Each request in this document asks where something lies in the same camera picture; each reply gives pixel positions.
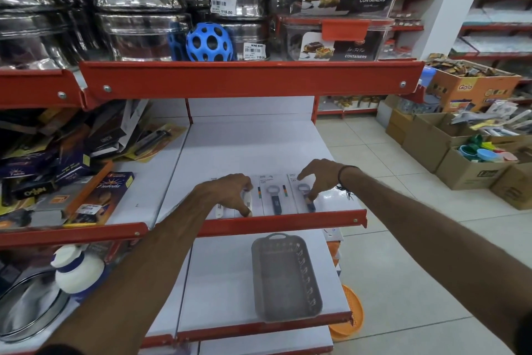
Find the person's left hand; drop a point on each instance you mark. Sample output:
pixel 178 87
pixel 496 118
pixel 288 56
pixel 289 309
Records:
pixel 224 192

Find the person's right hand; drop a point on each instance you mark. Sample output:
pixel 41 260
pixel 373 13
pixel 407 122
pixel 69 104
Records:
pixel 326 174

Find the person's left thumb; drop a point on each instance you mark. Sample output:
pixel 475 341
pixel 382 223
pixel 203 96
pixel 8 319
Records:
pixel 245 206

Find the person's right thumb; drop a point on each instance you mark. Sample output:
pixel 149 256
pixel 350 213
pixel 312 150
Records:
pixel 304 174

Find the carded blue bottle opener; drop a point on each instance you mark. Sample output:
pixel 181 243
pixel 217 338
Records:
pixel 301 201

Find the person's left forearm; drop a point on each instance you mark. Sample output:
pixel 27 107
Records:
pixel 133 267

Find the person's right forearm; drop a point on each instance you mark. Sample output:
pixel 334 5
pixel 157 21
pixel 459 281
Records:
pixel 436 242

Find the carded grey bottle opener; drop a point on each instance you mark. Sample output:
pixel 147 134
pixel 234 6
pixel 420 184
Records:
pixel 275 199

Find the black wristband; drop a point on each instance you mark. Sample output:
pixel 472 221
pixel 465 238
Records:
pixel 341 178

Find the orange white shelf board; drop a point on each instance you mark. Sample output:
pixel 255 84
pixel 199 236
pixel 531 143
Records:
pixel 141 184
pixel 249 78
pixel 249 147
pixel 37 86
pixel 220 284

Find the orange plastic item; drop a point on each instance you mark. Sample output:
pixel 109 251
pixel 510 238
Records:
pixel 333 248

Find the grey plastic basket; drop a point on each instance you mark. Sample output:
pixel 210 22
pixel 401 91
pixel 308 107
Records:
pixel 286 280

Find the row of small jars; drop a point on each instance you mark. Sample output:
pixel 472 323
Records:
pixel 357 102

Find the white cardboard box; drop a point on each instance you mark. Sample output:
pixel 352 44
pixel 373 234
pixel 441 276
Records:
pixel 384 111

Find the small brown cardboard box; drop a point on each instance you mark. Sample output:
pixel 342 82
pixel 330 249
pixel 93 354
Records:
pixel 397 126

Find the black peeler on yellow card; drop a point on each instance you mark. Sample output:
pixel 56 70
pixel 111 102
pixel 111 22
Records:
pixel 156 140

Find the plain brown cardboard box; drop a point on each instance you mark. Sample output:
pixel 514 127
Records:
pixel 428 142

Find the dark orange knife box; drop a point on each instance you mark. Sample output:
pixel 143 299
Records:
pixel 104 196

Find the orange round plastic basket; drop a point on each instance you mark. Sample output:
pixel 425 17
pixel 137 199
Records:
pixel 353 317

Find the cardboard box with cups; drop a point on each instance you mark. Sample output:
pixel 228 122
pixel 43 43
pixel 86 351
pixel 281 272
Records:
pixel 465 174

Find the blue perforated ball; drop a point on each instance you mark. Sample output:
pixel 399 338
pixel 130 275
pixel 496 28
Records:
pixel 210 43

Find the white jar blue band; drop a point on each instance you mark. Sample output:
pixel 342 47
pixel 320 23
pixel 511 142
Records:
pixel 79 269

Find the pile of colourful plastic cups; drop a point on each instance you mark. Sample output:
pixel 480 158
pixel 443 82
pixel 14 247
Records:
pixel 486 153

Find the orange printed cardboard box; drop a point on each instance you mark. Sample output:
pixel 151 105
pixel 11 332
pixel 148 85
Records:
pixel 469 88

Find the pile of brown packets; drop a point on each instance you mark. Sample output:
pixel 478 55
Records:
pixel 461 67

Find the narrow orange shelf rack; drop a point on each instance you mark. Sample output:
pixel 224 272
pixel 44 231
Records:
pixel 409 14

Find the pile of boxed kitchen tools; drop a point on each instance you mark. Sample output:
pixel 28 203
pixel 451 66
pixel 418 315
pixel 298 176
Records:
pixel 54 159

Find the pile of packaged utensils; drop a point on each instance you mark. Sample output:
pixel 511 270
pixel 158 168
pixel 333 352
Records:
pixel 494 117

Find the brown cardboard box black print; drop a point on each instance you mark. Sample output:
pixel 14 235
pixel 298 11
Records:
pixel 513 188

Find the round steel plate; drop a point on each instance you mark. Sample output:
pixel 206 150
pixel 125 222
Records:
pixel 29 309

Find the background orange shelf rack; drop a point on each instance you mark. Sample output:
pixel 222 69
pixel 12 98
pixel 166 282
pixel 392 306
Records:
pixel 498 26

